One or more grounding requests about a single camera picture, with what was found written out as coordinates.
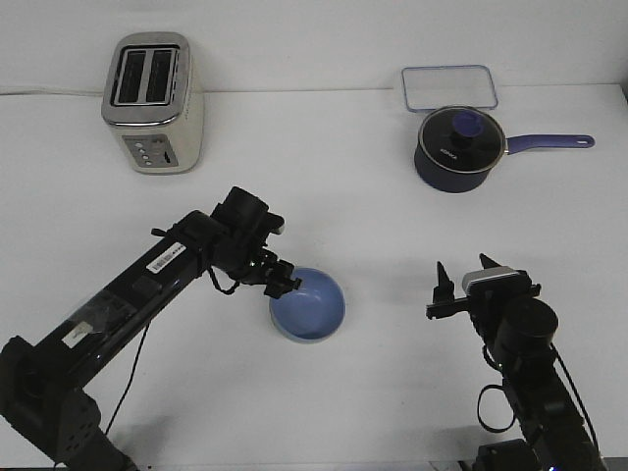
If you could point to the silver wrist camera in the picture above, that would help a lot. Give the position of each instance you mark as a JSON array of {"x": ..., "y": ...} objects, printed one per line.
[{"x": 483, "y": 277}]

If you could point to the clear rectangular container lid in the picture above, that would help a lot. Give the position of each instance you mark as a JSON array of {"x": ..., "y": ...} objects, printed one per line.
[{"x": 429, "y": 88}]

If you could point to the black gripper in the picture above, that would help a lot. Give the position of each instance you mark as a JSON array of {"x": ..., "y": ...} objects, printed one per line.
[
  {"x": 239, "y": 255},
  {"x": 484, "y": 304}
]

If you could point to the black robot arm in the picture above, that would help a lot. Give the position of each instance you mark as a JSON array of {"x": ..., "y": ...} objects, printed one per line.
[
  {"x": 42, "y": 394},
  {"x": 517, "y": 329}
]

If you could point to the silver two-slot toaster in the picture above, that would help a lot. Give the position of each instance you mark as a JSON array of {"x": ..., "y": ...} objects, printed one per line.
[{"x": 152, "y": 103}]

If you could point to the blue bowl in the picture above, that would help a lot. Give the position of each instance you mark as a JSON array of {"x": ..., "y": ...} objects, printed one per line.
[{"x": 311, "y": 313}]

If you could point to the glass pot lid blue knob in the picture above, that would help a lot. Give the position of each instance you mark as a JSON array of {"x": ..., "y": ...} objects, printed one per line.
[{"x": 461, "y": 139}]

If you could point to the dark blue saucepan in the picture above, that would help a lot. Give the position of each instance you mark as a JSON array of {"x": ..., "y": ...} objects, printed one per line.
[{"x": 452, "y": 182}]

